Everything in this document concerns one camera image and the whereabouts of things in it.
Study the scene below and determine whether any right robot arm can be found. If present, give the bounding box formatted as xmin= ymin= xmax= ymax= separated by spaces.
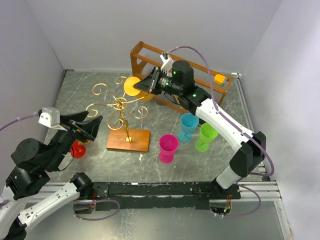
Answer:
xmin=133 ymin=60 xmax=266 ymax=199

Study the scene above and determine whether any green plastic wine glass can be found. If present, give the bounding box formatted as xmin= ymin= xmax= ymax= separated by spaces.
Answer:
xmin=194 ymin=123 xmax=219 ymax=153

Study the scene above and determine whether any orange plastic wine glass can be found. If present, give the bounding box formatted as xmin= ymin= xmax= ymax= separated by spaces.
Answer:
xmin=77 ymin=130 xmax=92 ymax=145

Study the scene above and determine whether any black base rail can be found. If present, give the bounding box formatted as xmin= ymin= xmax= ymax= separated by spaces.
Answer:
xmin=75 ymin=181 xmax=241 ymax=211

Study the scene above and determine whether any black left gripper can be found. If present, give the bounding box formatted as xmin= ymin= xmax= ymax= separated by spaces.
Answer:
xmin=45 ymin=109 xmax=104 ymax=170

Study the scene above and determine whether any yellow plastic wine glass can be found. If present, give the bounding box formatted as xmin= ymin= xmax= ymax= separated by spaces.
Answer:
xmin=123 ymin=76 xmax=154 ymax=102

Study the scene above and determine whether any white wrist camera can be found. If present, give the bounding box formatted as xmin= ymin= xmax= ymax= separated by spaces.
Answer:
xmin=160 ymin=52 xmax=174 ymax=73
xmin=38 ymin=107 xmax=67 ymax=131

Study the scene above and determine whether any blue plastic wine glass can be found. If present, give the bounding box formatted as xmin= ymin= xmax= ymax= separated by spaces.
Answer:
xmin=178 ymin=113 xmax=200 ymax=143

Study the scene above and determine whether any yellow grey box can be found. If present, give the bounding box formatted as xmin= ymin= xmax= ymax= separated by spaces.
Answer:
xmin=213 ymin=74 xmax=228 ymax=86

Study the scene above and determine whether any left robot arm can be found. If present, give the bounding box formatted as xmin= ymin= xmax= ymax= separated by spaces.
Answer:
xmin=0 ymin=107 xmax=103 ymax=240

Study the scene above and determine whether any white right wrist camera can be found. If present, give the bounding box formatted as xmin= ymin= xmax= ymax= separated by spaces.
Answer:
xmin=160 ymin=52 xmax=174 ymax=73

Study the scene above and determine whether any wooden shelf rack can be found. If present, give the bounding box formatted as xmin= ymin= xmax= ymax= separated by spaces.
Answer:
xmin=130 ymin=41 xmax=233 ymax=113

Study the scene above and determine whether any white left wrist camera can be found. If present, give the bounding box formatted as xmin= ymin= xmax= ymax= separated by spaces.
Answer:
xmin=38 ymin=107 xmax=67 ymax=131

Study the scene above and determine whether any wooden rack base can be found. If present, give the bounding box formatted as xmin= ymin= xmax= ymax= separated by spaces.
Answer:
xmin=106 ymin=128 xmax=151 ymax=152

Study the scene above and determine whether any aluminium frame rail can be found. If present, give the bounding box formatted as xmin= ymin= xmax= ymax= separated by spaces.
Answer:
xmin=232 ymin=72 xmax=282 ymax=202

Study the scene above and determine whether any red plastic wine glass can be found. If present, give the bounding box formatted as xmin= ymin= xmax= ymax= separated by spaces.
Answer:
xmin=70 ymin=140 xmax=86 ymax=159

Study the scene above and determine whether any pink plastic wine glass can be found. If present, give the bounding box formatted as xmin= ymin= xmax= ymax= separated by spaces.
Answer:
xmin=158 ymin=134 xmax=179 ymax=164

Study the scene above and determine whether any gold wire glass rack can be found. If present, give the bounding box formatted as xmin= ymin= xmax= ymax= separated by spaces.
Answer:
xmin=86 ymin=76 xmax=148 ymax=138

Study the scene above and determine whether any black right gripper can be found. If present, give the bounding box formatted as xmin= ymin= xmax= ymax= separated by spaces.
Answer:
xmin=134 ymin=66 xmax=182 ymax=96

